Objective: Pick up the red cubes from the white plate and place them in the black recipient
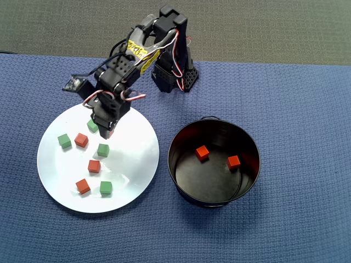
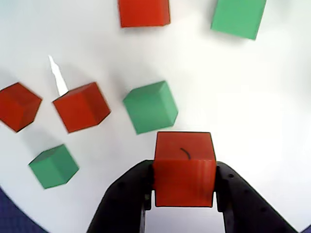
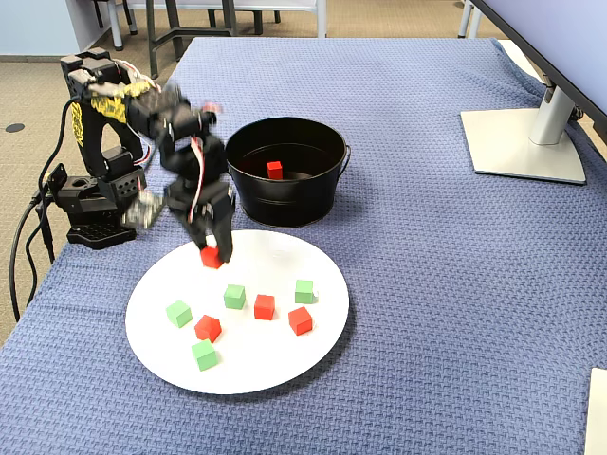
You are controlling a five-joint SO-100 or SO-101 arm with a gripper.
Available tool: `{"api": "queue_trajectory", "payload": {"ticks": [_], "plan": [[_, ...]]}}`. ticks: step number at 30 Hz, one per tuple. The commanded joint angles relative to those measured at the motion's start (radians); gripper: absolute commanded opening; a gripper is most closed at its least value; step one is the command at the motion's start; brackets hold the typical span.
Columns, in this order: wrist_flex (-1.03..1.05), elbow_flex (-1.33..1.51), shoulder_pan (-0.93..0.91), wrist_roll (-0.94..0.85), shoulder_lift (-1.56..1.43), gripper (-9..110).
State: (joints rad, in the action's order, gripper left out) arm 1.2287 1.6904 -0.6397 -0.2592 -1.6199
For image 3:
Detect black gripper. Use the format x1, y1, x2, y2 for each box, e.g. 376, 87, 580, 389
163, 177, 237, 264

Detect white round plate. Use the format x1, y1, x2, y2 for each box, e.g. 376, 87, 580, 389
124, 228, 351, 396

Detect black metal bucket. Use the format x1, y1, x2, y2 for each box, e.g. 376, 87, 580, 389
223, 116, 353, 228

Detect blue woven tablecloth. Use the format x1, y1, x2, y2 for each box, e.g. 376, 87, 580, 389
0, 36, 607, 455

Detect white table leg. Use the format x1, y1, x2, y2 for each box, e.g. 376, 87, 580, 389
107, 0, 125, 51

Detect white desk with leg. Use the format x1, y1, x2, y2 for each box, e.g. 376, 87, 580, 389
127, 0, 328, 38

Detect monitor with silver stand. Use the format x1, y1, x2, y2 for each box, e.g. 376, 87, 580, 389
460, 0, 607, 185

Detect light grey chair legs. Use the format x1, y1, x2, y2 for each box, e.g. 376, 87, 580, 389
457, 0, 485, 39

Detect white flat board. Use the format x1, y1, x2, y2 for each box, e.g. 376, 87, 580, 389
585, 367, 607, 455

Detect thick black cable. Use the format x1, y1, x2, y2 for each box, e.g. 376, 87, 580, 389
21, 196, 56, 307
7, 182, 51, 323

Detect thin black camera cable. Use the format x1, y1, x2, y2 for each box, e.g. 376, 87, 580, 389
36, 94, 80, 200

